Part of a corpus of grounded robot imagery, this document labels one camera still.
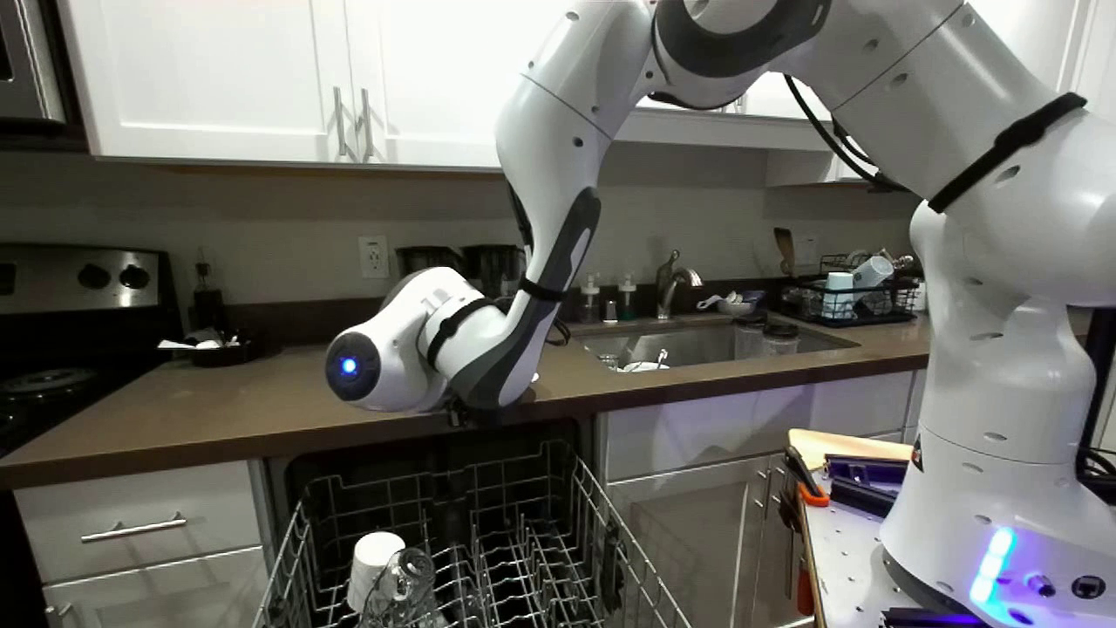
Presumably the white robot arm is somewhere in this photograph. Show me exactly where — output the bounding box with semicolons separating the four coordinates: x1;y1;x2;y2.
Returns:
324;0;1116;628

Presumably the dish drying rack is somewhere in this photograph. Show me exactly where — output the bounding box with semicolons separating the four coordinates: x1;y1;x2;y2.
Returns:
778;255;928;328

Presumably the small dish on counter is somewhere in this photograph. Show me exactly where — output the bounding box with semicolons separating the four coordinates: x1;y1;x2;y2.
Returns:
157;335;253;365

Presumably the stainless kitchen sink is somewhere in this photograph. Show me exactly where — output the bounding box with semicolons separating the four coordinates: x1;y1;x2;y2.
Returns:
576;319;848;372

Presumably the chrome sink faucet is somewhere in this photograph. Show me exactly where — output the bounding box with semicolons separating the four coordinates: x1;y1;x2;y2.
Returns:
656;257;703;321

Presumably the white cup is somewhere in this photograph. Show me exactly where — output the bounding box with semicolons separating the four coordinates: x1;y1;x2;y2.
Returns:
347;529;404;609

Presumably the clear drinking glass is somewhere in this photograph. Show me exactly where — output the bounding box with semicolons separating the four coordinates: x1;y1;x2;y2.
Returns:
361;547;446;628

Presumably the white upper cabinet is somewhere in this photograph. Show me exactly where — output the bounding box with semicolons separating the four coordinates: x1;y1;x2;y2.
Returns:
55;0;841;172

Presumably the black electric stove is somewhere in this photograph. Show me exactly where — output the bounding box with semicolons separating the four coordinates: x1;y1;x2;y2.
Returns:
0;241;182;454

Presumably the white lower cabinet drawer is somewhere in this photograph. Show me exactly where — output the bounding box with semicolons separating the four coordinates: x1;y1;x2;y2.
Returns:
14;462;257;584

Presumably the metal wire dishwasher rack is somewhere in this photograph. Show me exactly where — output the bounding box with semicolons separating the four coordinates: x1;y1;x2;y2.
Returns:
253;424;692;628

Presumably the orange handled black tool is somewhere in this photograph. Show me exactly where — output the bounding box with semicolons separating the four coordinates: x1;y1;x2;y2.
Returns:
785;448;832;509

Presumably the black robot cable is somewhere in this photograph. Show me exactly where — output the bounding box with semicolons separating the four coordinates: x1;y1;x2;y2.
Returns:
778;71;911;197

